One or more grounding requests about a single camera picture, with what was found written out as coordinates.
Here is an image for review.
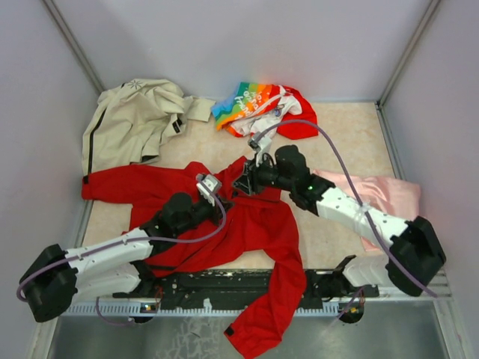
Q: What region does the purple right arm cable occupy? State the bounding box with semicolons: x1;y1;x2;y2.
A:
248;119;439;322

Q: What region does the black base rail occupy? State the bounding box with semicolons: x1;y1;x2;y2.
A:
113;269;358;310

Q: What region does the red jacket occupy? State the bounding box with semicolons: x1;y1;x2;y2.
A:
82;157;306;358

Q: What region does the aluminium frame post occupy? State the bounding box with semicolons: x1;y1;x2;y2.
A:
376;0;442;111
40;0;105;94

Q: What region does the white slotted cable duct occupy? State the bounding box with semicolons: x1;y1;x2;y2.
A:
59;298;347;318

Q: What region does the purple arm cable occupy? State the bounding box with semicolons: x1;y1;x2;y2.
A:
16;172;228;328
248;119;439;322

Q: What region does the pink satin cloth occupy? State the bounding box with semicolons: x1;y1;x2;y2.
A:
313;169;421;253

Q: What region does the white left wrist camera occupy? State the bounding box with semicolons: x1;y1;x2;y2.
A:
196;174;222;206

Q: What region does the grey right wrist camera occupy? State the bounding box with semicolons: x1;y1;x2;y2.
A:
248;133;272;167

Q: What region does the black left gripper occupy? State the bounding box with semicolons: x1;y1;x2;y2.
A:
174;193;235;236

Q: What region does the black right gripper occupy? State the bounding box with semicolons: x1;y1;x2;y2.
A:
232;151;295;195

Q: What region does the beige jacket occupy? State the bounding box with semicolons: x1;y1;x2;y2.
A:
82;79;215;176

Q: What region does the right aluminium frame post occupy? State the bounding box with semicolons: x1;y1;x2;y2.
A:
376;0;442;111

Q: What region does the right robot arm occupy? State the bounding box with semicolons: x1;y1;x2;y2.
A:
234;145;446;298

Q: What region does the rainbow white red garment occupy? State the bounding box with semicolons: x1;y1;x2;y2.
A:
211;82;318;140

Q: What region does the left aluminium frame post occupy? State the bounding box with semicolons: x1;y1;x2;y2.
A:
40;0;105;94

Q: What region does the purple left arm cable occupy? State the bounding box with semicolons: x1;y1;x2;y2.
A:
16;172;228;328

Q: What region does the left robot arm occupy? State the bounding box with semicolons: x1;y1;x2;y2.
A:
16;192;233;322

